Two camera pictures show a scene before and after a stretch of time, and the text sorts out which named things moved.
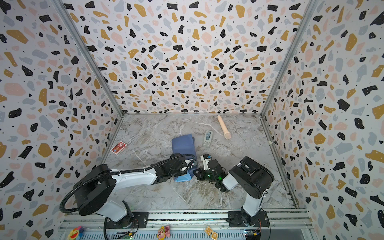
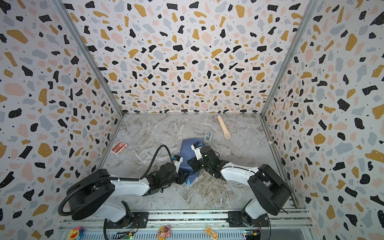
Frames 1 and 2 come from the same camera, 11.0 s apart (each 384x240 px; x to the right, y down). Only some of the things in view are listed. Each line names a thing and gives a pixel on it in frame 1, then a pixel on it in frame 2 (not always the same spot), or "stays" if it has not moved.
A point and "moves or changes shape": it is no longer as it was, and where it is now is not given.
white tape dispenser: (207, 138) stays
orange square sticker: (214, 235) stays
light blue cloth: (185, 145) moves or changes shape
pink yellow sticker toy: (163, 232) stays
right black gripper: (202, 173) -> (197, 163)
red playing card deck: (119, 148) stays
